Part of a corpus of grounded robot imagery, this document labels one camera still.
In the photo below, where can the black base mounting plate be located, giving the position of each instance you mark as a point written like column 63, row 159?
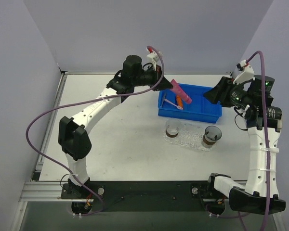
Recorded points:
column 143, row 196

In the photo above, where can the clear cup brown band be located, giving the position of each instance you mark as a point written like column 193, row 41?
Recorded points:
column 173, row 127

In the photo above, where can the pink toothbrush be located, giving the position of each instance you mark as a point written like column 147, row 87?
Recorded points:
column 171, row 103

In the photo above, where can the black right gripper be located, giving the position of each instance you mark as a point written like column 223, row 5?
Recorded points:
column 225, row 91

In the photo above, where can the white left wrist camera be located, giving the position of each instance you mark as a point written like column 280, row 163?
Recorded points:
column 153, row 57

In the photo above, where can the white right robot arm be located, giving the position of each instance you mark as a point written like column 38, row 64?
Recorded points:
column 264, row 124

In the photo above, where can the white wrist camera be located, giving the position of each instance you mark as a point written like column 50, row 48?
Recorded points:
column 153, row 57
column 246, row 73

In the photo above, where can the clear textured oval tray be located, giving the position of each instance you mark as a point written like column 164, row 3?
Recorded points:
column 177, row 141

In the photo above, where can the blue plastic divided bin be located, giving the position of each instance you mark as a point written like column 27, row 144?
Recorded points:
column 200, row 109

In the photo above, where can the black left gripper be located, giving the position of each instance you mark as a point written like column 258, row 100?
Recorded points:
column 157, row 78

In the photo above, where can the orange toothpaste tube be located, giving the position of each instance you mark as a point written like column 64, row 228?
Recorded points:
column 179, row 101

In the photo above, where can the clear textured acrylic stand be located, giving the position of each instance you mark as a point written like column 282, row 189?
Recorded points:
column 191, row 135

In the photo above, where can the blue tinted cup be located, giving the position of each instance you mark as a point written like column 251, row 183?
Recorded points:
column 211, row 135

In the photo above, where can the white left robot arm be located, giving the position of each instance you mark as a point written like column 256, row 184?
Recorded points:
column 74, row 132

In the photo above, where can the pink toothpaste tube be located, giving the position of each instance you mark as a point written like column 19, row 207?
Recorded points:
column 180, row 92

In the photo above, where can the aluminium frame rail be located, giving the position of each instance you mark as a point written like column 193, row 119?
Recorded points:
column 42, row 191

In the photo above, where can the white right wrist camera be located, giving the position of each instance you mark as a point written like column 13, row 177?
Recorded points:
column 246, row 73

